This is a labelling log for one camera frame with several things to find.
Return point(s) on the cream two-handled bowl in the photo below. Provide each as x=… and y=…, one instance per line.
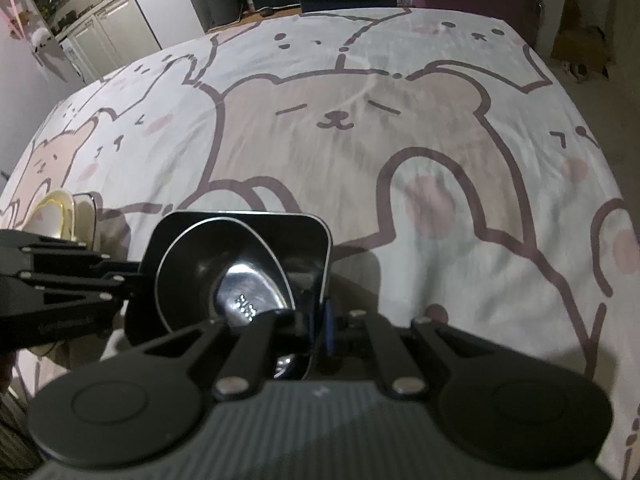
x=65, y=216

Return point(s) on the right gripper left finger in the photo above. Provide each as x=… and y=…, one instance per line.
x=277, y=345

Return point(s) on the grey trash bin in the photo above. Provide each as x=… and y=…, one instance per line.
x=224, y=12

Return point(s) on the white plush wall toy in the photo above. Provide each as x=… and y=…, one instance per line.
x=40, y=38

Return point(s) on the round steel bowl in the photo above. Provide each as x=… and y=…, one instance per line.
x=220, y=269

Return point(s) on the white ginkgo leaf bowl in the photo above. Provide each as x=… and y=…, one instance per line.
x=86, y=228

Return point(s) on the white kitchen cabinet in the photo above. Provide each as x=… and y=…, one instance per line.
x=107, y=37

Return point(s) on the small square steel tray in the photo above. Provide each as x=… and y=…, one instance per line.
x=301, y=242

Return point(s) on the yellow rim floral bowl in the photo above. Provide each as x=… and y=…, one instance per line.
x=52, y=217

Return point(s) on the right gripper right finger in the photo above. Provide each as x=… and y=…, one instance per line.
x=362, y=346

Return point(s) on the cartoon bear tablecloth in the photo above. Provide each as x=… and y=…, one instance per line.
x=456, y=175

